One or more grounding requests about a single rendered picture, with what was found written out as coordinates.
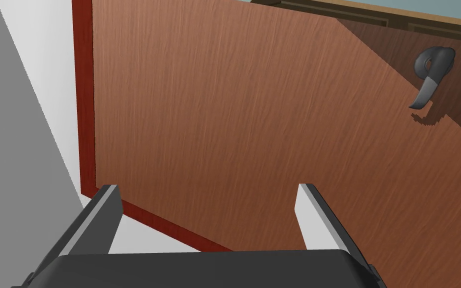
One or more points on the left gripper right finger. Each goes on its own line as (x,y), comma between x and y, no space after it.
(322,224)

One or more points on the brown wooden door leaf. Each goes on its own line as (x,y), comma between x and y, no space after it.
(254,132)

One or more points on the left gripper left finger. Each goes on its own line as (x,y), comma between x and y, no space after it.
(94,224)

